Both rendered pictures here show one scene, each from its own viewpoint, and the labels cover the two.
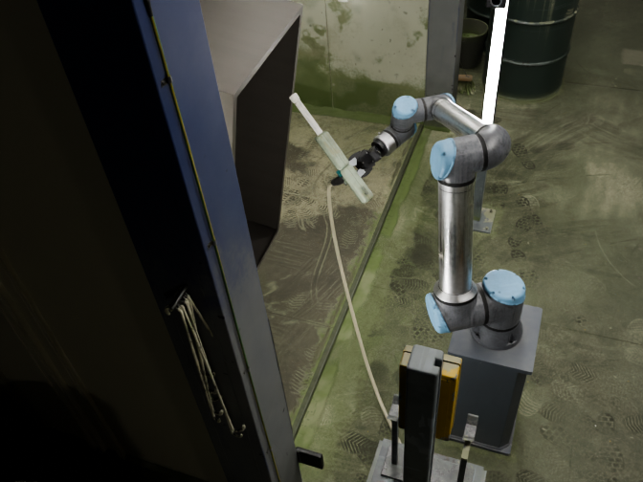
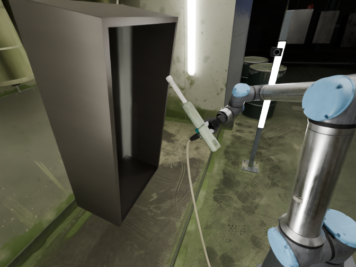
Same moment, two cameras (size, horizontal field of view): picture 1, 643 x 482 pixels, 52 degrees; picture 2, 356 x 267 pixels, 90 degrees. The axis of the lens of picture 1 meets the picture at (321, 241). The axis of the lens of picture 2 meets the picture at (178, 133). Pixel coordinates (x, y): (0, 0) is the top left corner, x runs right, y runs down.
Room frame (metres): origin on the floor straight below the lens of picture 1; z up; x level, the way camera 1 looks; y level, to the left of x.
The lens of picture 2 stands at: (1.10, 0.03, 1.63)
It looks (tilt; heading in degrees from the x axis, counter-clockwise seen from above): 33 degrees down; 359
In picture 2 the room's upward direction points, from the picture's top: 3 degrees counter-clockwise
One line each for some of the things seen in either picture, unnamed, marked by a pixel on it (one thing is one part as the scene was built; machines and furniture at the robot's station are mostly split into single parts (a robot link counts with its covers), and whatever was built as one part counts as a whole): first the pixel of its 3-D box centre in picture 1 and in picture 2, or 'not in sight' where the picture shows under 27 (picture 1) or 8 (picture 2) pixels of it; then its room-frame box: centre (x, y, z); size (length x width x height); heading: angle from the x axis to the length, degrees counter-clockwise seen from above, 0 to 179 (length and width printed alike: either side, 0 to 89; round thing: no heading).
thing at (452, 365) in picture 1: (428, 395); not in sight; (0.75, -0.19, 1.42); 0.12 x 0.06 x 0.26; 66
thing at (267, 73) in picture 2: (530, 24); (261, 92); (4.10, -1.58, 0.44); 0.59 x 0.58 x 0.89; 170
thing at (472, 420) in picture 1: (428, 453); not in sight; (0.85, -0.23, 0.95); 0.26 x 0.15 x 0.32; 66
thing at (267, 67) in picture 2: not in sight; (267, 68); (4.10, -1.58, 0.86); 0.54 x 0.54 x 0.01
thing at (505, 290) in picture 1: (499, 298); (332, 234); (1.46, -0.61, 0.83); 0.17 x 0.15 x 0.18; 98
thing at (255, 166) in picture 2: (476, 218); (250, 166); (2.71, -0.91, 0.01); 0.20 x 0.20 x 0.01; 66
